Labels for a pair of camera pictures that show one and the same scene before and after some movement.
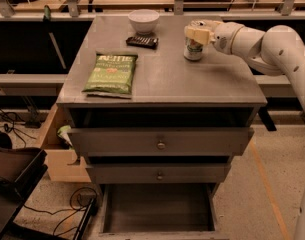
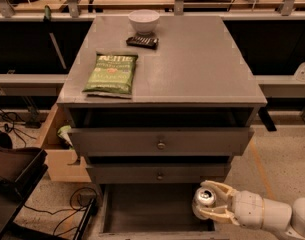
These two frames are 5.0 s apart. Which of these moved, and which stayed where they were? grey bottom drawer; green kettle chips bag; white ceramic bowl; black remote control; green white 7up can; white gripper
Moved: green white 7up can; white gripper
Stayed: white ceramic bowl; green kettle chips bag; black remote control; grey bottom drawer
